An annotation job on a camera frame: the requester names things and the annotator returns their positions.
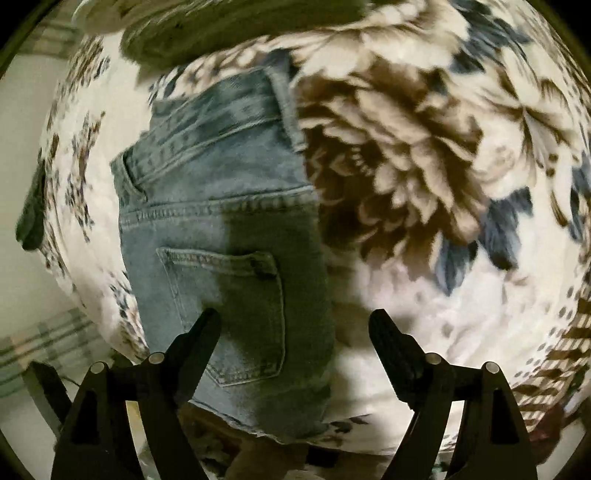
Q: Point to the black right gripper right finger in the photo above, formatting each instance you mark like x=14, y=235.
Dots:
x=492, y=443

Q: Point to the striped curtain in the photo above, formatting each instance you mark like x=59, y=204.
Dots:
x=68, y=342

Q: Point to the floral fleece blanket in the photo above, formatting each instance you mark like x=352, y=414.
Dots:
x=448, y=143

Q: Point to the blue denim jeans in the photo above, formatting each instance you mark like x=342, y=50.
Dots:
x=216, y=211

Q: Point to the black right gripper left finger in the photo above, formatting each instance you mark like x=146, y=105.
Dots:
x=96, y=441

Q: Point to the dark green cloth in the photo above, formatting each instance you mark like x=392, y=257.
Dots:
x=29, y=230

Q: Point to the olive fuzzy blanket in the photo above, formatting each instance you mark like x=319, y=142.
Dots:
x=179, y=33

